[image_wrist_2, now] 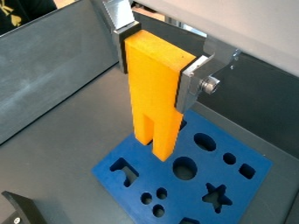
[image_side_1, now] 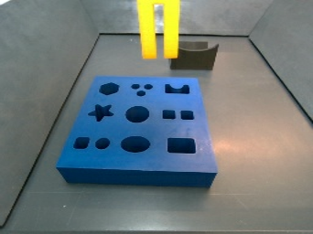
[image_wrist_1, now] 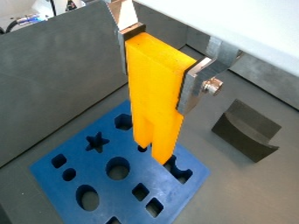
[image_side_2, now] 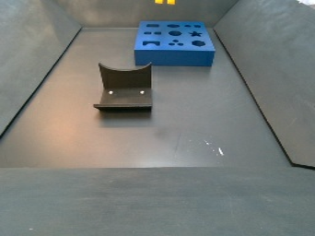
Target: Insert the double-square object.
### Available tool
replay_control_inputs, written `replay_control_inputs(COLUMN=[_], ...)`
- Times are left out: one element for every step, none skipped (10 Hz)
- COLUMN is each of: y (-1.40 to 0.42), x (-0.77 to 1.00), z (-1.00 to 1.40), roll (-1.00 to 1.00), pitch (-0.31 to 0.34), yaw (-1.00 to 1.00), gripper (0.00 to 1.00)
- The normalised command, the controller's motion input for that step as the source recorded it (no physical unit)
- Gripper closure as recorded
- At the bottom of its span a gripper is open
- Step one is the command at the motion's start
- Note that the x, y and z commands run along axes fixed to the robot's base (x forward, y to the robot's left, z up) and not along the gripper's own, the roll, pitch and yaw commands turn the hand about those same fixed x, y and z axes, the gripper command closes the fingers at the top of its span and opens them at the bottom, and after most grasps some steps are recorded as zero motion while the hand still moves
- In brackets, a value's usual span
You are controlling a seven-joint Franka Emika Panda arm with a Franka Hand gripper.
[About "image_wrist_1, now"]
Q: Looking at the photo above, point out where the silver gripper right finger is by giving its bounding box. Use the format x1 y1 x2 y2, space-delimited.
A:
176 37 240 116

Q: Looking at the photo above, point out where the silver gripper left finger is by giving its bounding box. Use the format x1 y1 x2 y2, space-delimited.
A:
107 0 146 74

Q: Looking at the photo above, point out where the yellow double-square peg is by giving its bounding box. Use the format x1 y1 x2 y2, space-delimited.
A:
125 32 195 164

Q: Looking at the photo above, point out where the dark grey curved block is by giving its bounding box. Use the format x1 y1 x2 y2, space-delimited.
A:
211 99 282 163

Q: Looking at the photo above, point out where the grey panel left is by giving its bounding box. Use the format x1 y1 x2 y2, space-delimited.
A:
0 1 127 167

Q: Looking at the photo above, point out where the grey panel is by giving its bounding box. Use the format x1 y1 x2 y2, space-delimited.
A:
135 0 299 110
0 1 127 167

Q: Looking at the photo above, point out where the grey panel right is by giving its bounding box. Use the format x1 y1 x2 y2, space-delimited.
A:
135 0 299 110

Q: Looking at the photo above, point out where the blue shape-sorting board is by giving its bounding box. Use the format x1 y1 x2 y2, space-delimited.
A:
31 101 210 224

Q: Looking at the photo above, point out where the black cable background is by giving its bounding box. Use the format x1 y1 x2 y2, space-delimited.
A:
0 17 28 35

